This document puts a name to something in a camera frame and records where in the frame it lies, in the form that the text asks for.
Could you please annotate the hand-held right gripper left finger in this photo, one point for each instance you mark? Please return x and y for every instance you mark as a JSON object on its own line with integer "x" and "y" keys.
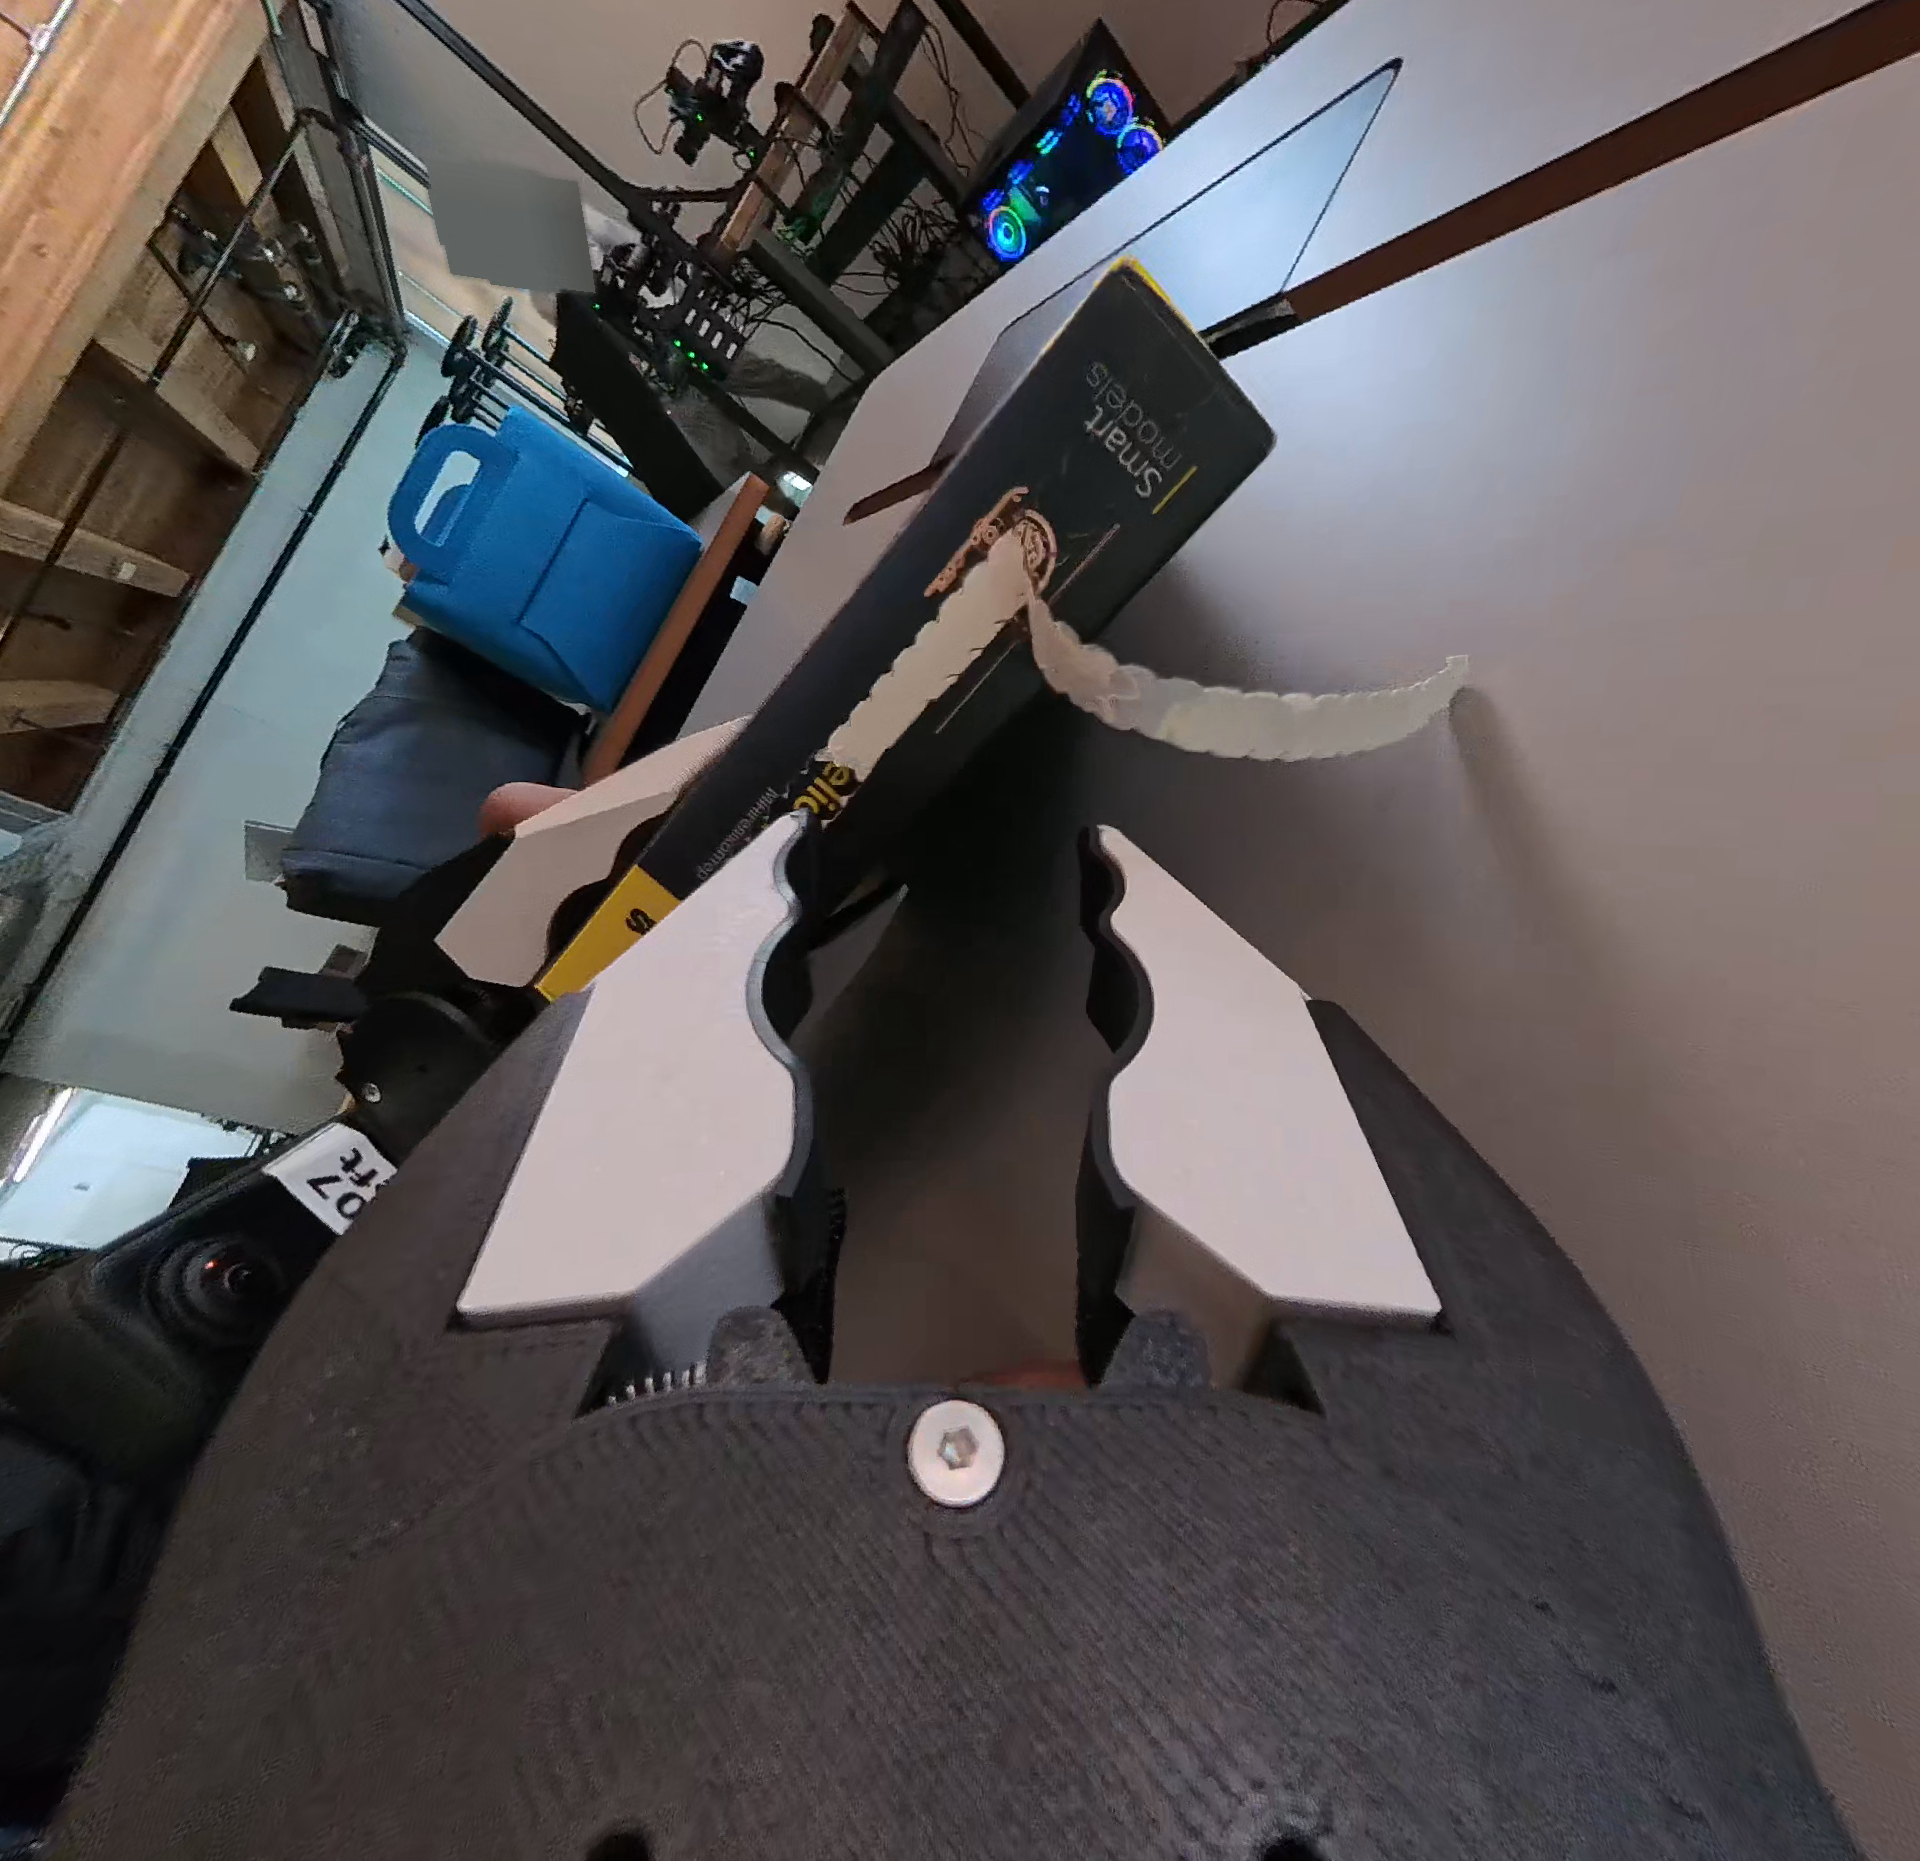
{"x": 646, "y": 1115}

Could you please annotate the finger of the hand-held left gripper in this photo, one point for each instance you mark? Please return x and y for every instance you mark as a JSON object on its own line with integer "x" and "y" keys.
{"x": 602, "y": 824}

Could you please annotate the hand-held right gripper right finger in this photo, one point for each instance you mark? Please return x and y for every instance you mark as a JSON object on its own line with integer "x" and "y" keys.
{"x": 1245, "y": 1137}

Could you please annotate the cardboard tear strip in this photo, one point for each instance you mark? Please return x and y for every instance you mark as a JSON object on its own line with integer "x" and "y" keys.
{"x": 1227, "y": 724}

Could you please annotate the black yellow cardboard box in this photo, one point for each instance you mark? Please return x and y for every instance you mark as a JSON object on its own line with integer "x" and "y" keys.
{"x": 1048, "y": 466}

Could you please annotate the black desk mat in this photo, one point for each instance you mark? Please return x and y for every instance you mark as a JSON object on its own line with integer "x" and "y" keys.
{"x": 1227, "y": 198}

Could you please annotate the person's left hand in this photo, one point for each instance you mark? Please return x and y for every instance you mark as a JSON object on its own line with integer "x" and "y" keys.
{"x": 525, "y": 807}

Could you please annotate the grey upholstered seat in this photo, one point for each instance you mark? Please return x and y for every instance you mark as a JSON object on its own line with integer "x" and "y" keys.
{"x": 420, "y": 778}

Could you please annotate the wood edged side table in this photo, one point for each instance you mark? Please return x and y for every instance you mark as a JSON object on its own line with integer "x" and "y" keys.
{"x": 675, "y": 622}

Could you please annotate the blue felt bag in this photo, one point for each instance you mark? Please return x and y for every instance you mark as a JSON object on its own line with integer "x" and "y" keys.
{"x": 554, "y": 552}

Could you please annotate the black equipment rack green lights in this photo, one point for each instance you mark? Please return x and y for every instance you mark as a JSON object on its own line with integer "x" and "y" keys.
{"x": 661, "y": 376}

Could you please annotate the wood topped metal rack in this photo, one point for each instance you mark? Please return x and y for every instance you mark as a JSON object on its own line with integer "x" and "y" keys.
{"x": 794, "y": 130}

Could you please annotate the computer case with colourful fans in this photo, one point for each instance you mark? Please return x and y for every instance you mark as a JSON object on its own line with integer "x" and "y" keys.
{"x": 1048, "y": 151}

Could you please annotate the wooden shelving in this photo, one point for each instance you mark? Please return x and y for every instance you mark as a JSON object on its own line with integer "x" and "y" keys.
{"x": 117, "y": 119}

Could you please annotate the black metal pole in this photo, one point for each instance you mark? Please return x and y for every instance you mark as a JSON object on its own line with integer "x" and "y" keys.
{"x": 958, "y": 13}

